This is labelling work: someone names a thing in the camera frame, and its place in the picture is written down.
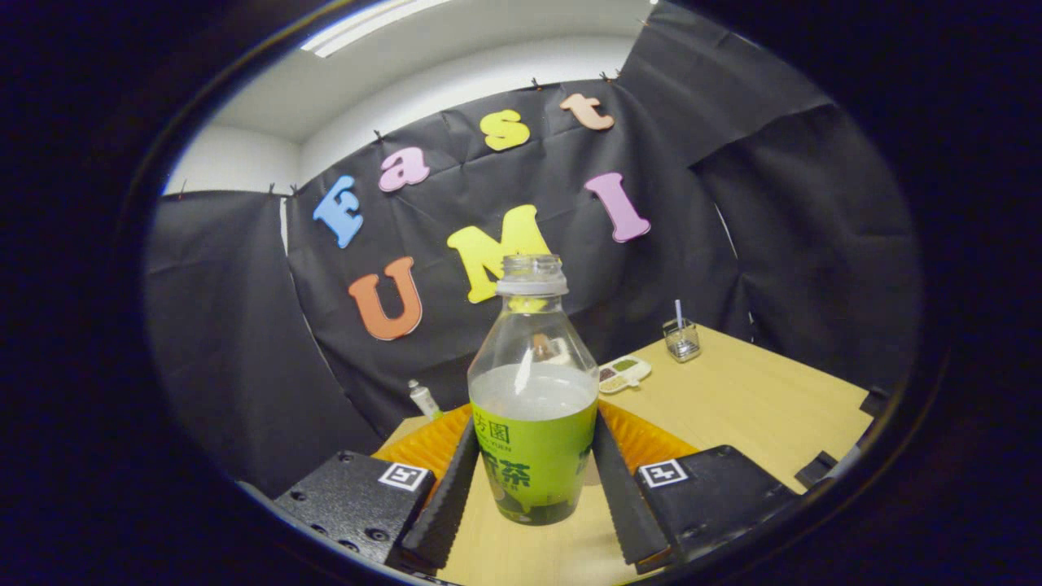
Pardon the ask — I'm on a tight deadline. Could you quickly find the slim white bottle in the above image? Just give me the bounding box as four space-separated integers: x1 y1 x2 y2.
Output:
408 379 444 421

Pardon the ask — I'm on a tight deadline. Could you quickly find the white toaster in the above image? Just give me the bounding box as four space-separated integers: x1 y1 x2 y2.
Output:
525 332 572 367

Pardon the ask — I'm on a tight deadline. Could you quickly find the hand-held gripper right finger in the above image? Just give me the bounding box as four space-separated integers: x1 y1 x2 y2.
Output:
591 400 804 568

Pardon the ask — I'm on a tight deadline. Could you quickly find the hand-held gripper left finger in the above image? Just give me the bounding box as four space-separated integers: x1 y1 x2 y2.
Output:
273 405 483 572

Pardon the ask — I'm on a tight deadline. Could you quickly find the white divided dish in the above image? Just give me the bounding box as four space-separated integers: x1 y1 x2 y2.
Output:
598 356 652 395

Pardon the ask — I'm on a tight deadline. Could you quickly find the clear glass holder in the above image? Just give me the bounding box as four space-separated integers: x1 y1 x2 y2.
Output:
663 319 702 363

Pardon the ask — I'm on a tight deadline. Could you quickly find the black backdrop cloth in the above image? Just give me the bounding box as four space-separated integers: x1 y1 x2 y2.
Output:
142 0 921 497

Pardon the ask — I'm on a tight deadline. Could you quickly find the green label juice bottle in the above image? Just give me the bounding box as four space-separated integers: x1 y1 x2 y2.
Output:
468 254 601 526

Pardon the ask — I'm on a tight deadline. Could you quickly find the wooden table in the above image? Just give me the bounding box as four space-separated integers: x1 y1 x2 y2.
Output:
379 326 876 586

